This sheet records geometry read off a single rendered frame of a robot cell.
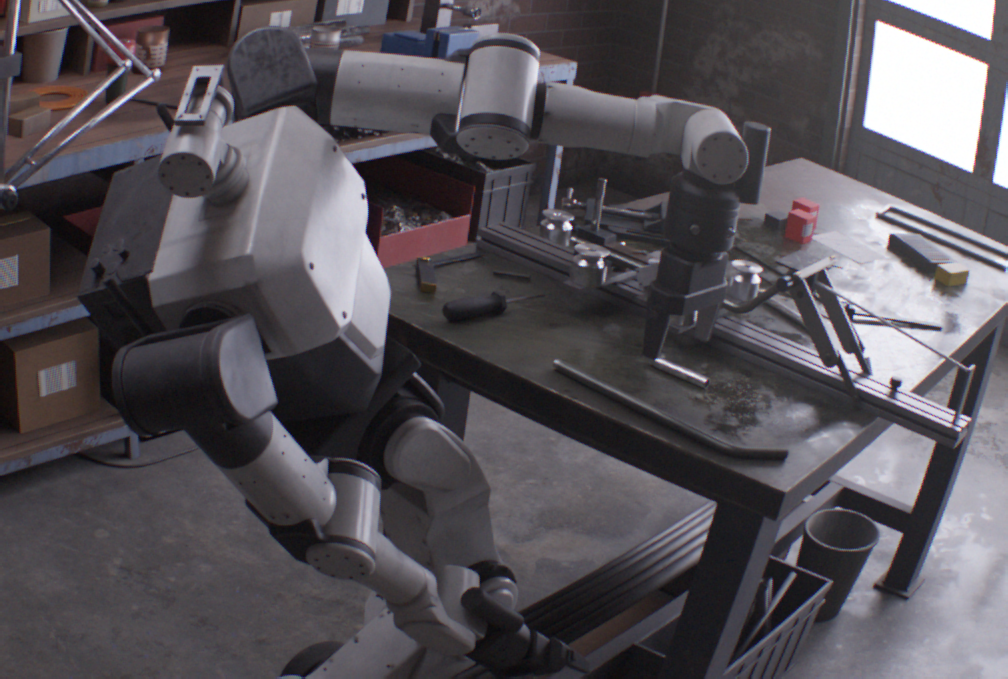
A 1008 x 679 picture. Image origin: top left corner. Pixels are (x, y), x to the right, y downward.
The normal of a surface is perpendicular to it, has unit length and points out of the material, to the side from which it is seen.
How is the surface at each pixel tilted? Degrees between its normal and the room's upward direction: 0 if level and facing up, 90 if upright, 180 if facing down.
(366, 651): 36
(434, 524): 114
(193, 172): 119
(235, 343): 65
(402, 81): 51
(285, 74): 46
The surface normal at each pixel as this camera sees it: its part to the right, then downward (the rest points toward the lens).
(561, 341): 0.14, -0.93
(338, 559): -0.05, 0.76
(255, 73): 0.10, -0.39
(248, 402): 0.93, -0.20
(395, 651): -0.31, -0.67
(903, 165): -0.63, 0.18
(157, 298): -0.29, 0.03
